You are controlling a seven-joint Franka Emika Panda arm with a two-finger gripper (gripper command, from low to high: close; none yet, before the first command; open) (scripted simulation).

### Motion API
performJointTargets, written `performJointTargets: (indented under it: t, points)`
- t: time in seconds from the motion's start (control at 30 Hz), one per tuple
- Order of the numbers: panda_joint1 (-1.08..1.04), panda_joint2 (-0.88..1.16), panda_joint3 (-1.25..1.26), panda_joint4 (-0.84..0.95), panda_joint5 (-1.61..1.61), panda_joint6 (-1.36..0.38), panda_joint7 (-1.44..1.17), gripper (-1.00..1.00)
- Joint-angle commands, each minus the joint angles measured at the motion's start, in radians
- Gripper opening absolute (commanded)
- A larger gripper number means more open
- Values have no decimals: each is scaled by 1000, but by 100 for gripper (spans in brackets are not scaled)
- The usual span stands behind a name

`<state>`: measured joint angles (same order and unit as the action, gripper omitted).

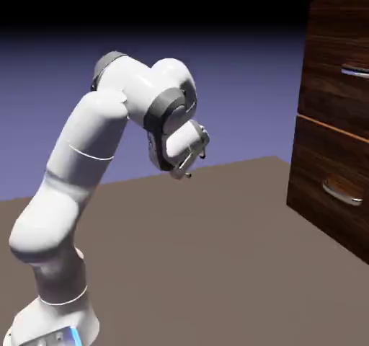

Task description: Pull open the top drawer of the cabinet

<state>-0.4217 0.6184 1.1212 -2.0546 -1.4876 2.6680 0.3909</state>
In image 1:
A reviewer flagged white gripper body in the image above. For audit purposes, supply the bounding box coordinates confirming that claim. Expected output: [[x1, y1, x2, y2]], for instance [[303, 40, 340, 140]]
[[169, 125, 210, 180]]

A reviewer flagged dark wood drawer front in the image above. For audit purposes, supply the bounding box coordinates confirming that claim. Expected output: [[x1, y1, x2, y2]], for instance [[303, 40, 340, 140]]
[[296, 0, 369, 143], [286, 115, 369, 266]]

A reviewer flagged dark wood cabinet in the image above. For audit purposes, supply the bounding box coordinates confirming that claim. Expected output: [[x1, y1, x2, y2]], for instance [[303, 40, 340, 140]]
[[285, 0, 369, 266]]

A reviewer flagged curved silver drawer handle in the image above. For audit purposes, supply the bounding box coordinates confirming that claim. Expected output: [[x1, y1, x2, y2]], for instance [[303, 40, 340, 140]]
[[321, 175, 364, 208]]

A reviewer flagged straight silver drawer handle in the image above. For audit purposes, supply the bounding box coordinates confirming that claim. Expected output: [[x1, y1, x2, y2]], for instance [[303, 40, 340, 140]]
[[340, 63, 369, 80]]

